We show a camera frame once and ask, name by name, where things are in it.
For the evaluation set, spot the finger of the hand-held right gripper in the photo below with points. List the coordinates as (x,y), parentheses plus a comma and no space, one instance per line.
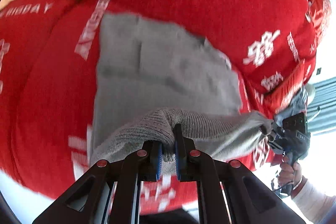
(266,129)
(275,146)

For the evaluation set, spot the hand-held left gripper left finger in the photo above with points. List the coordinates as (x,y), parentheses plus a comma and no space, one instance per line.
(158,161)

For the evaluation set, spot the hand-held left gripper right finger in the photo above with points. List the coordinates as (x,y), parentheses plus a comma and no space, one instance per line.
(178,163)

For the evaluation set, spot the grey knit sweater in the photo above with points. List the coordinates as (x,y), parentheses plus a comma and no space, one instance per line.
(157,77)

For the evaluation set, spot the person's right forearm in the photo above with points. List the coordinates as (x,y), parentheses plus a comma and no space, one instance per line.
(312,200)

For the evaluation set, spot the person's right hand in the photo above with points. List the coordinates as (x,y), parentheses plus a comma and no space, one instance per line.
(288,174)

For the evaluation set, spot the blue grey cloth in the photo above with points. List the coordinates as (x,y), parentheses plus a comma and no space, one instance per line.
(294,104)

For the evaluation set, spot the grey slatted panel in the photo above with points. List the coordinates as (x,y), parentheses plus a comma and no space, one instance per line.
(325,98)

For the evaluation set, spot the red printed pillow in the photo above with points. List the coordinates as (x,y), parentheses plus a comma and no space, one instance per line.
(319,3)

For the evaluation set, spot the red printed bed blanket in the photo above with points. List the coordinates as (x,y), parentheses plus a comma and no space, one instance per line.
(47,82)

